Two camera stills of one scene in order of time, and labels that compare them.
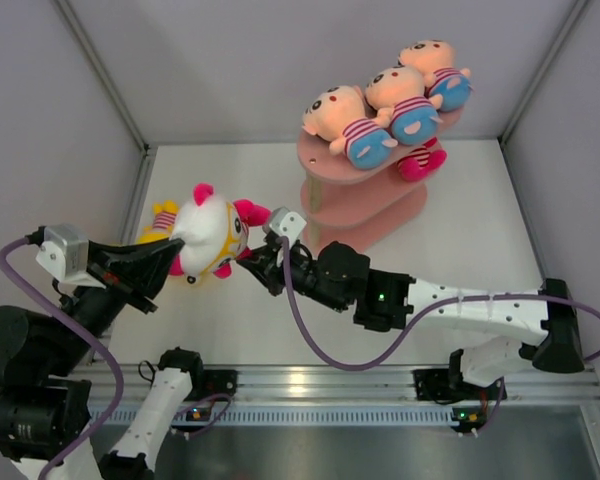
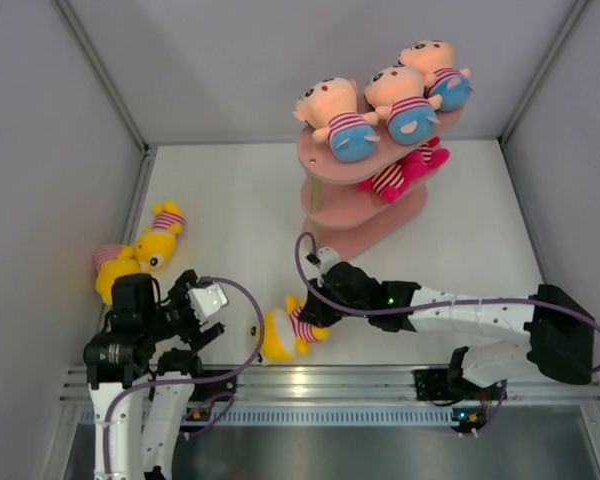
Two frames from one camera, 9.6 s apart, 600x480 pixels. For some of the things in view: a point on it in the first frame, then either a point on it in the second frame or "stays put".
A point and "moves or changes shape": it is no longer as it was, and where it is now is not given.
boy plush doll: [398, 94] stays put
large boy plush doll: [436, 59] stays put
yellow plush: [203, 275] → [287, 332]
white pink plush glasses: [421, 163] stays put
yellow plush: [165, 213] stays put
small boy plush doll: [339, 113] moves or changes shape
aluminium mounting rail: [335, 383] stays put
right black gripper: [270, 268] → [316, 314]
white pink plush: [214, 233] → [388, 180]
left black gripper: [132, 275] → [179, 292]
